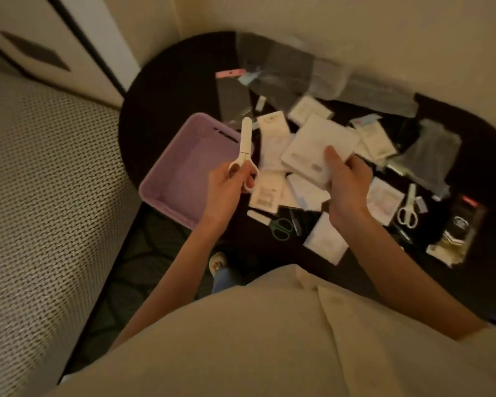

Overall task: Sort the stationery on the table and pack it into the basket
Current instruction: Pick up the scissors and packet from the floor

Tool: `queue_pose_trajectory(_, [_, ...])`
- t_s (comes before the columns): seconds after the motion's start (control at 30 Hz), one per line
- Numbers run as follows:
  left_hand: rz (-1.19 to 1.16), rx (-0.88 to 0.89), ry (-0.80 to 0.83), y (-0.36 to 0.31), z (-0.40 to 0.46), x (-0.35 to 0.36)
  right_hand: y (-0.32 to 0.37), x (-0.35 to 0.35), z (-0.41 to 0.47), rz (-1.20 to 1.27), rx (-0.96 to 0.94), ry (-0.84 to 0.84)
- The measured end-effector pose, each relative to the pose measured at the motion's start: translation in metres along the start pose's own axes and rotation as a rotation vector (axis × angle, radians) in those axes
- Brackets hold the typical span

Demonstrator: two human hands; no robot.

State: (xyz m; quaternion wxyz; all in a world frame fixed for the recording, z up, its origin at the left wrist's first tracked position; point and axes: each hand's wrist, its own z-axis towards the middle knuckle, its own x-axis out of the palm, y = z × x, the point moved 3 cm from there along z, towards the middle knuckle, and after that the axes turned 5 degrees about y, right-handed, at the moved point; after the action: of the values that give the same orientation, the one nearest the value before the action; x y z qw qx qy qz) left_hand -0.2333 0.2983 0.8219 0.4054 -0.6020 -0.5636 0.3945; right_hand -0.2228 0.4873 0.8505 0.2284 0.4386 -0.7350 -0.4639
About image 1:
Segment person's left hand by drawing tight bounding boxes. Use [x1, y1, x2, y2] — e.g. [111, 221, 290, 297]
[200, 161, 260, 229]

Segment person's right hand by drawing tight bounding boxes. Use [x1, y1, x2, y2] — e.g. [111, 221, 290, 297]
[324, 145, 375, 224]

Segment white box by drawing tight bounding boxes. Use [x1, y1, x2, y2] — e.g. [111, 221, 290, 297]
[280, 113, 361, 190]

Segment white capped scissors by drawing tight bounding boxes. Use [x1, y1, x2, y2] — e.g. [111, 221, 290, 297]
[228, 117, 260, 194]

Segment person's right forearm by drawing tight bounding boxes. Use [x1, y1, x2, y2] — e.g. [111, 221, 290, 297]
[329, 204, 490, 341]

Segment person's left forearm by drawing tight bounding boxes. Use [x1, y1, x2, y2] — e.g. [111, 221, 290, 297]
[107, 211, 234, 353]

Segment white barcode packet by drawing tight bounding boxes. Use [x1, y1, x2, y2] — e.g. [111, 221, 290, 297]
[248, 170, 287, 212]

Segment white flat packet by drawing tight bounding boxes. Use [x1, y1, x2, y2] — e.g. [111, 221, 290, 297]
[286, 173, 332, 212]

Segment blue header white packet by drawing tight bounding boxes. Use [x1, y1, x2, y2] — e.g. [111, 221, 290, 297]
[351, 114, 398, 162]

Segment white square packet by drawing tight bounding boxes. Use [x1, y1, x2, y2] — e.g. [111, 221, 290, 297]
[288, 95, 335, 124]

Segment black pen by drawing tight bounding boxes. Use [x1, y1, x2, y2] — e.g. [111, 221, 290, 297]
[289, 208, 303, 237]

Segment white tag packet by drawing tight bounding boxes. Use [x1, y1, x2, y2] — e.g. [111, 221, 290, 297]
[257, 112, 291, 137]

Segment pink print white packet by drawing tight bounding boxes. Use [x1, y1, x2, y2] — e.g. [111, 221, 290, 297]
[366, 177, 407, 226]

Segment purple plastic basket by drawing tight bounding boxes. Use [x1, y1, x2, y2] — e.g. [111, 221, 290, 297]
[139, 112, 255, 230]

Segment grey clear plastic bag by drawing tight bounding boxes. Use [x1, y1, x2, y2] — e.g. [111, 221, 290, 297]
[346, 75, 419, 119]

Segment white tissue packet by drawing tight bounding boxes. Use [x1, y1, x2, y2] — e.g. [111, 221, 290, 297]
[303, 212, 350, 266]

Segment beige shoe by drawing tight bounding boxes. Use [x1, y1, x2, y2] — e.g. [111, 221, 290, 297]
[209, 252, 228, 277]

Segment pink topped clear sleeve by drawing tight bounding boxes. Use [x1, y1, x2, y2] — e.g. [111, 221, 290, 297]
[215, 69, 254, 125]

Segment grey zip bag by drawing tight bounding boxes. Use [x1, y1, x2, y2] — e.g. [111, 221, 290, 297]
[390, 119, 462, 195]

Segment blue trouser leg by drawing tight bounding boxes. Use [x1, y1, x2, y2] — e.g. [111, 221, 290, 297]
[212, 269, 245, 295]

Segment large clear plastic bag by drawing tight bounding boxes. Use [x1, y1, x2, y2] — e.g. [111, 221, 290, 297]
[236, 32, 353, 100]

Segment black round table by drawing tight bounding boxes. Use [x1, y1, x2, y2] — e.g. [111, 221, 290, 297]
[118, 31, 496, 319]

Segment black packet with label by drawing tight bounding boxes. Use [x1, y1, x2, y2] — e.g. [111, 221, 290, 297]
[426, 194, 489, 268]

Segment beige shirt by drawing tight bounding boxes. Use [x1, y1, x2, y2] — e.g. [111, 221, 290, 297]
[54, 264, 496, 397]

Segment woven cover bed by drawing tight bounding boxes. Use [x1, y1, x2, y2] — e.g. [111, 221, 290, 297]
[0, 64, 143, 397]

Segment white cabinet door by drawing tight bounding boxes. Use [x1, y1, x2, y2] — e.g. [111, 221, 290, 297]
[0, 0, 126, 108]

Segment green handled scissors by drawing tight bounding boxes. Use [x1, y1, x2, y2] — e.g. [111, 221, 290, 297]
[247, 209, 294, 241]

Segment white handled scissors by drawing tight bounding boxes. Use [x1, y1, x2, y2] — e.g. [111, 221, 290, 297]
[396, 183, 418, 228]

